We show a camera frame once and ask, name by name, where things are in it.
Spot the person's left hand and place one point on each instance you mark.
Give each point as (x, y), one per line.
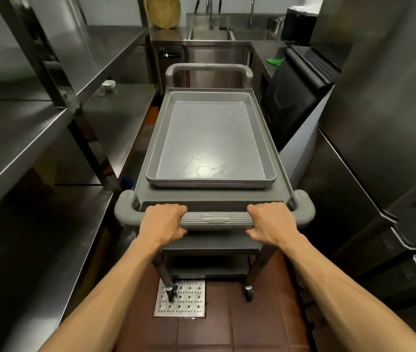
(162, 225)

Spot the person's right hand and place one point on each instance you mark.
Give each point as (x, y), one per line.
(274, 225)

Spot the grey plastic cart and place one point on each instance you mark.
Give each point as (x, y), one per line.
(215, 196)

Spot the person's left forearm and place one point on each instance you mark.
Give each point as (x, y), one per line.
(105, 300)

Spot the person's right forearm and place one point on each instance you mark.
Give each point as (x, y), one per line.
(350, 300)

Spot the black appliance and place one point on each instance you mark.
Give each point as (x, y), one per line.
(296, 95)

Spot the small white cup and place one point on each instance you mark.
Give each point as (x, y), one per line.
(108, 86)

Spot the steel sink counter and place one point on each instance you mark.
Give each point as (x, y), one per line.
(211, 73)

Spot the green cloth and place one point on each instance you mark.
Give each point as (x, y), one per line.
(274, 62)

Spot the steel shelving rack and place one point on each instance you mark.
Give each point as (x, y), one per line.
(17, 135)

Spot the large steel refrigerator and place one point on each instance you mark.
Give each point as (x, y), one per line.
(376, 87)

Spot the black box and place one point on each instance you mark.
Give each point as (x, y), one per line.
(299, 27)

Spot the steel canister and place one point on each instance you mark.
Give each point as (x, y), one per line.
(276, 24)

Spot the round wooden board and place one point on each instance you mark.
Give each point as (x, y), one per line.
(164, 10)

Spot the steel faucet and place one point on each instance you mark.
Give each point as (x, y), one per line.
(209, 10)
(252, 10)

